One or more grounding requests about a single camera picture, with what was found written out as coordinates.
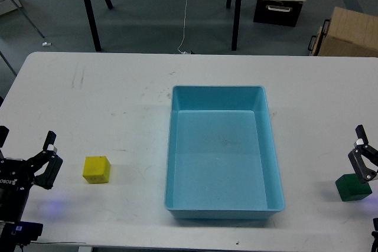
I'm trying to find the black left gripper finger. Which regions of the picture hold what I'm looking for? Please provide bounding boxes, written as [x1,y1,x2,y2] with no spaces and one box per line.
[26,130,63,189]
[0,126,9,149]

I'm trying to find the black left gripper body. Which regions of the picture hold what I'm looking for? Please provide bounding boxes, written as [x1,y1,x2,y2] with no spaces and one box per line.
[1,158,31,222]

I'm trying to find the white cable on floor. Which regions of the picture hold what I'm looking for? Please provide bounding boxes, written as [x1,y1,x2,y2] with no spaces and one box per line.
[177,0,191,55]

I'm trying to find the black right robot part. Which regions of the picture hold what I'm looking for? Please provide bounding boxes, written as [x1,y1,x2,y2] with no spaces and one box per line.
[371,218,378,252]

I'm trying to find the blue plastic bin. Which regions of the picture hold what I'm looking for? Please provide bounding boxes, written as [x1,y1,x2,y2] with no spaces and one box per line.
[164,86,285,220]

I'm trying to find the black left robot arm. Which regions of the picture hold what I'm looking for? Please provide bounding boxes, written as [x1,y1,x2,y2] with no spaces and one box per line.
[1,130,63,251]

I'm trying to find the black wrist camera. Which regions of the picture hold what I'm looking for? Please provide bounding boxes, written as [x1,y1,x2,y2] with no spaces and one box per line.
[4,221,43,246]

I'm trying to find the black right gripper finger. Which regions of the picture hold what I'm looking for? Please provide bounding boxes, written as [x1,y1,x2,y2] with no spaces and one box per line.
[348,125,377,184]

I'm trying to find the yellow block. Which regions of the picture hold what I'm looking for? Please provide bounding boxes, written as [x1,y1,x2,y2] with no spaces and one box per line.
[82,156,111,184]

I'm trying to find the green block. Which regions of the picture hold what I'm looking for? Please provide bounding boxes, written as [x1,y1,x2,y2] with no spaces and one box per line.
[335,174,372,202]

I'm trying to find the black storage box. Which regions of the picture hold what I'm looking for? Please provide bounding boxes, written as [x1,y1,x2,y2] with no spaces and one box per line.
[253,0,303,27]

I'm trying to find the wooden cabinet metal legs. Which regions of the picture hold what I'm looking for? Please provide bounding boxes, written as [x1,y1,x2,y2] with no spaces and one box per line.
[1,0,45,38]

